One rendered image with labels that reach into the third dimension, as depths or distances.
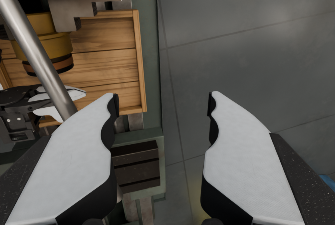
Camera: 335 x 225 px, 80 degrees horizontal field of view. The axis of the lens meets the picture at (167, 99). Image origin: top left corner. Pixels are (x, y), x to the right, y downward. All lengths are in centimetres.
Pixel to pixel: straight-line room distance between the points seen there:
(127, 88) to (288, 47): 170
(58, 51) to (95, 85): 28
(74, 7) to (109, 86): 32
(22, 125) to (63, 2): 23
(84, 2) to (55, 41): 7
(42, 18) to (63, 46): 5
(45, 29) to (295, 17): 190
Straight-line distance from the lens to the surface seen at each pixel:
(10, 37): 35
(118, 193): 19
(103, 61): 60
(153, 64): 98
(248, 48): 185
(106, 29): 58
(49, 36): 35
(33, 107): 41
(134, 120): 72
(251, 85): 202
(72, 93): 41
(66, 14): 36
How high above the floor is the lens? 146
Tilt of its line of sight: 58 degrees down
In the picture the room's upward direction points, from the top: 152 degrees clockwise
